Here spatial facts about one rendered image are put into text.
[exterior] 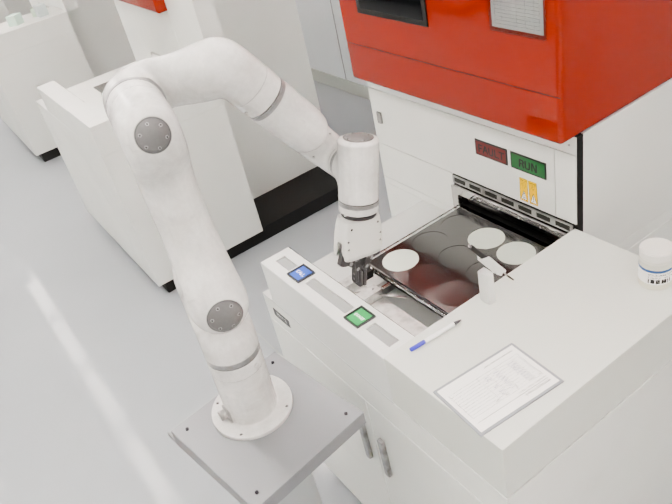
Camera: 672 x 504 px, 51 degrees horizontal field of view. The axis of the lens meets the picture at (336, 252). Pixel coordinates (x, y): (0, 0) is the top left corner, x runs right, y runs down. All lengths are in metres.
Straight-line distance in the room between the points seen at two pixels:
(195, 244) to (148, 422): 1.82
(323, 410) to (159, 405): 1.57
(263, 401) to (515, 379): 0.54
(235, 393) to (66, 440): 1.71
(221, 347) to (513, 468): 0.62
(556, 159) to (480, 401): 0.67
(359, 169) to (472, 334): 0.45
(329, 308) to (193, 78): 0.73
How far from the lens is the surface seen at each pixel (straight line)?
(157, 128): 1.15
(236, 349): 1.47
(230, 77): 1.22
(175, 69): 1.23
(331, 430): 1.58
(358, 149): 1.37
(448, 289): 1.81
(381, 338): 1.61
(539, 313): 1.62
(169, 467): 2.86
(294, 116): 1.28
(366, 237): 1.47
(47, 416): 3.36
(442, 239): 1.98
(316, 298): 1.76
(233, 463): 1.59
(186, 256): 1.32
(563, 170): 1.81
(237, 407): 1.59
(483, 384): 1.46
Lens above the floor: 2.03
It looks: 34 degrees down
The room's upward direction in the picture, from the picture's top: 14 degrees counter-clockwise
